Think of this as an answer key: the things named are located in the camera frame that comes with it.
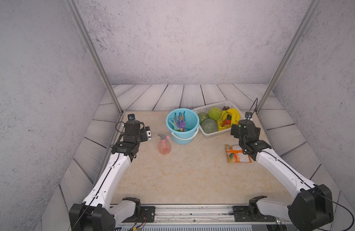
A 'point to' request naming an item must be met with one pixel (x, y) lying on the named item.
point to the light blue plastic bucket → (192, 120)
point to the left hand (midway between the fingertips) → (142, 130)
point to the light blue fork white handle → (174, 125)
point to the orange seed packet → (234, 154)
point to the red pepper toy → (226, 122)
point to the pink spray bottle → (164, 146)
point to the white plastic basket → (219, 132)
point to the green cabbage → (215, 113)
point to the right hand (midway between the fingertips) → (245, 125)
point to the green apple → (203, 116)
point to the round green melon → (209, 125)
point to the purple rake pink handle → (181, 123)
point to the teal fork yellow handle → (180, 118)
